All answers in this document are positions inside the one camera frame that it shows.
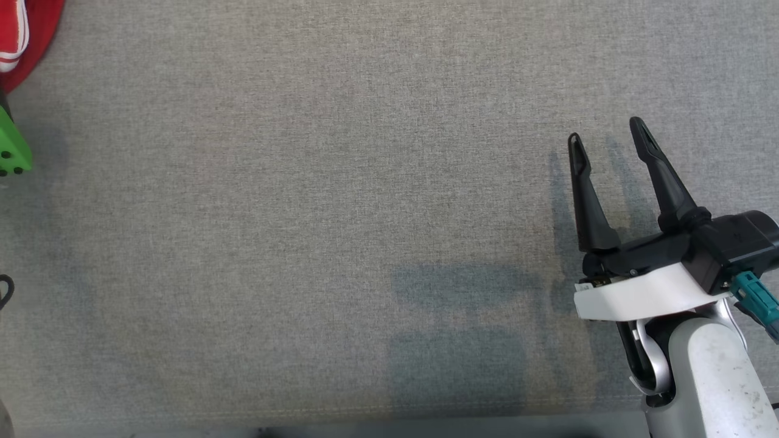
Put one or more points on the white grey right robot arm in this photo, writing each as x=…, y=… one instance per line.
x=712, y=377

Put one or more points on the red jersey white sleeves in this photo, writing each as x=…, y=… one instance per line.
x=27, y=36

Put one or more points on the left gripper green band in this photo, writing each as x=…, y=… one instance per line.
x=12, y=152

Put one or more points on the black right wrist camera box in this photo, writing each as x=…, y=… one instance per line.
x=736, y=240

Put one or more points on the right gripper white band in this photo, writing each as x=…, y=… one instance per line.
x=645, y=292

